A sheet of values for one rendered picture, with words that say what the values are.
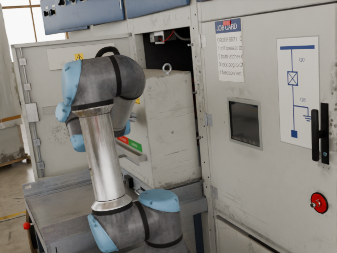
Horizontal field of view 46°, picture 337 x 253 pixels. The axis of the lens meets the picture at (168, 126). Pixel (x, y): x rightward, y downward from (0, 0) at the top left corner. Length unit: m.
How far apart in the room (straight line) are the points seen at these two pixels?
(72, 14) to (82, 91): 1.56
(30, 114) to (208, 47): 1.11
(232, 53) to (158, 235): 0.63
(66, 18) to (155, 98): 1.19
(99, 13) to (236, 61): 1.21
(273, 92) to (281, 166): 0.23
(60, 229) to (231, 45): 0.90
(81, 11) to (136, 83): 1.44
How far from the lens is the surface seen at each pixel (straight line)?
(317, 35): 1.09
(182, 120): 1.68
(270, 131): 1.27
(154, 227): 1.16
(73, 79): 1.06
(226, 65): 1.40
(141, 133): 1.69
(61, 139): 2.27
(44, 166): 2.31
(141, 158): 1.68
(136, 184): 1.85
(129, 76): 1.09
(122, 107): 1.26
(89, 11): 2.46
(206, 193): 1.74
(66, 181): 2.11
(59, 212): 1.83
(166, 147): 1.67
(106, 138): 1.09
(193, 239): 1.82
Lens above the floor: 1.53
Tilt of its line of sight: 12 degrees down
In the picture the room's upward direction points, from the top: 6 degrees counter-clockwise
